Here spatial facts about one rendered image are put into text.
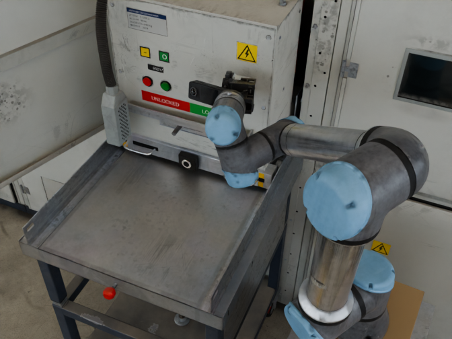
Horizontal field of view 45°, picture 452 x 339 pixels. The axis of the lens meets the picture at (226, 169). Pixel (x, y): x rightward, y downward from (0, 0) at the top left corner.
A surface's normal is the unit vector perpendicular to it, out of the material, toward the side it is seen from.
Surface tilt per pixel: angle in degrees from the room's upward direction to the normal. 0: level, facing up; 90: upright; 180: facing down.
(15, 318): 0
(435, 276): 90
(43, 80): 90
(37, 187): 90
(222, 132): 75
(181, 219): 0
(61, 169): 90
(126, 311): 0
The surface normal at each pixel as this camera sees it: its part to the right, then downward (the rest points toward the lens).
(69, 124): 0.76, 0.44
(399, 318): -0.04, -0.71
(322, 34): -0.39, 0.61
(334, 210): -0.81, 0.34
